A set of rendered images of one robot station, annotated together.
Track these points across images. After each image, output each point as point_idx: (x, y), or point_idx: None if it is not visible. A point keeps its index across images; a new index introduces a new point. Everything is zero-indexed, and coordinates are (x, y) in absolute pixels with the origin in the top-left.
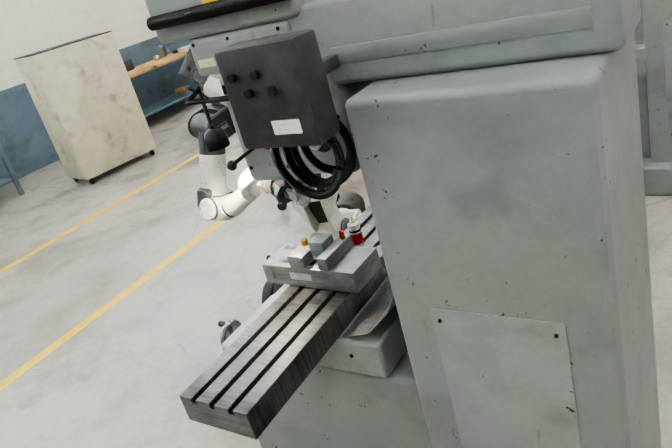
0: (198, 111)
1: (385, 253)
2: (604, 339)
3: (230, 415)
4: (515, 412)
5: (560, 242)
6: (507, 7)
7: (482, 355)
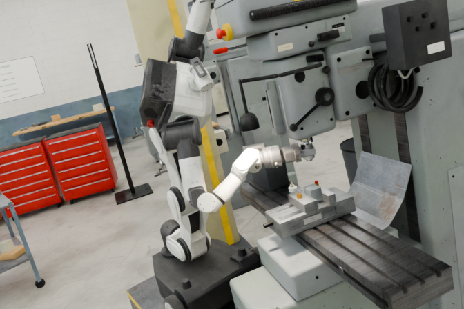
0: (165, 127)
1: (427, 143)
2: None
3: (438, 278)
4: None
5: None
6: (451, 5)
7: None
